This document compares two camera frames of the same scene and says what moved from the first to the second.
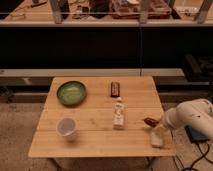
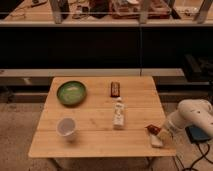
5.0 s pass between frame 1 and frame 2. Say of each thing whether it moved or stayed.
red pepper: moved
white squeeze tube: stayed
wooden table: stayed
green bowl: stayed
